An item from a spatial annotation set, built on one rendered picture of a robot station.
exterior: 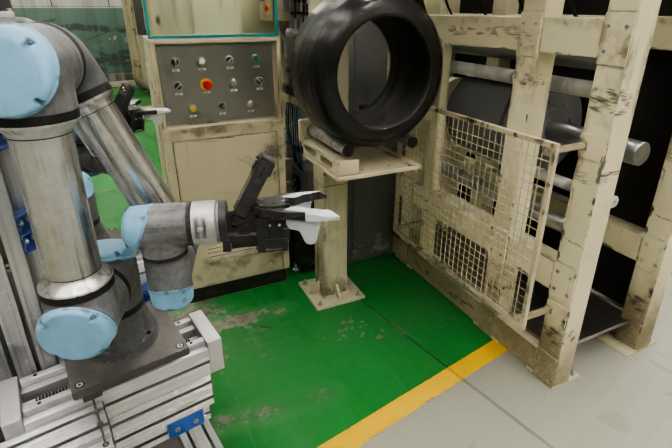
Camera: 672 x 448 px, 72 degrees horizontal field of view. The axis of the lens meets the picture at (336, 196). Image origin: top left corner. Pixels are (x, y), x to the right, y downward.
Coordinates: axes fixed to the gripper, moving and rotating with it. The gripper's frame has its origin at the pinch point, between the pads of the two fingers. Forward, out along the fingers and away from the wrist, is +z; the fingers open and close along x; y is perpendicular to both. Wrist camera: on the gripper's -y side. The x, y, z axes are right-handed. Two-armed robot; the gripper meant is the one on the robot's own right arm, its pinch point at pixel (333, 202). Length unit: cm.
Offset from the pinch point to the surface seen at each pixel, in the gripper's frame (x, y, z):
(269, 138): -143, 6, -8
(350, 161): -87, 9, 20
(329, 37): -79, -34, 12
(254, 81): -143, -21, -13
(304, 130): -118, 0, 6
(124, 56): -971, -74, -278
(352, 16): -79, -41, 20
